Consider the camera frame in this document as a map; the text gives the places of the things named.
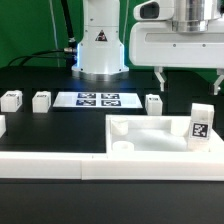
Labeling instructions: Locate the white square table top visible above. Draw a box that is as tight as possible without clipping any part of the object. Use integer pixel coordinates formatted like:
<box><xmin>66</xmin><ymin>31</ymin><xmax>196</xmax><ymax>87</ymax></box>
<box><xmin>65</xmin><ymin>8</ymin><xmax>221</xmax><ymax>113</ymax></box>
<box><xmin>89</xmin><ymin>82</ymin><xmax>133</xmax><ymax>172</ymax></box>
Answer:
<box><xmin>105</xmin><ymin>114</ymin><xmax>224</xmax><ymax>155</ymax></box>

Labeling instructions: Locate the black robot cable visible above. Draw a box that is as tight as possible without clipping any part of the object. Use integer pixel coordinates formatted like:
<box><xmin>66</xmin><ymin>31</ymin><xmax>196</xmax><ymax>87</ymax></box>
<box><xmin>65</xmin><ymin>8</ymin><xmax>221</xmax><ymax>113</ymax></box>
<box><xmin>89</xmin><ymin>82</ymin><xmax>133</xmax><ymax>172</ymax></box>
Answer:
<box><xmin>7</xmin><ymin>0</ymin><xmax>78</xmax><ymax>67</ymax></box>

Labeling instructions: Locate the white U-shaped obstacle fence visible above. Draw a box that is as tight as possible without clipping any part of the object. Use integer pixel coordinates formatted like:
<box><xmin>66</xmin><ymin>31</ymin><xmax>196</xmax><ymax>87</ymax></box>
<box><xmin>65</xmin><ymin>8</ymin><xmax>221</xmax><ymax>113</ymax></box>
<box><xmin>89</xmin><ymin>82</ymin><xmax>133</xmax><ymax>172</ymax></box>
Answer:
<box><xmin>0</xmin><ymin>114</ymin><xmax>224</xmax><ymax>182</ymax></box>

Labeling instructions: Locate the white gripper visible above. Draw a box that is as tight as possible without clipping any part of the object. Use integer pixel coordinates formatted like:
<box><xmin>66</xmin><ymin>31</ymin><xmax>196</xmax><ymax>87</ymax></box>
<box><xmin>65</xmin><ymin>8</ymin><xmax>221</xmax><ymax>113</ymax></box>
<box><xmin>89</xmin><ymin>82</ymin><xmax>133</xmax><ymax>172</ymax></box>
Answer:
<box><xmin>129</xmin><ymin>18</ymin><xmax>224</xmax><ymax>95</ymax></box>

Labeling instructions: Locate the white sheet with AprilTags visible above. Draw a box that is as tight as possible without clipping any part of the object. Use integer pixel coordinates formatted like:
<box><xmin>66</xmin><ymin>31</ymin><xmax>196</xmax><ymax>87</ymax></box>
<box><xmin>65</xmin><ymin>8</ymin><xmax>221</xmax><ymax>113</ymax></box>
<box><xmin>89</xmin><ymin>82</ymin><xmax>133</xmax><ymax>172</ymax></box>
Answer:
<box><xmin>53</xmin><ymin>92</ymin><xmax>142</xmax><ymax>108</ymax></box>

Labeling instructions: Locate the thin white cable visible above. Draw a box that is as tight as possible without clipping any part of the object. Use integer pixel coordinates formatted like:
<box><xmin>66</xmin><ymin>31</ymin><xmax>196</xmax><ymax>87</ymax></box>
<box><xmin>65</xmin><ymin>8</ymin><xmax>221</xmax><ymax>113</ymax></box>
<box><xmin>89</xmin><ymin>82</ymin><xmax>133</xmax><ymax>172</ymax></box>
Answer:
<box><xmin>48</xmin><ymin>0</ymin><xmax>61</xmax><ymax>68</ymax></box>

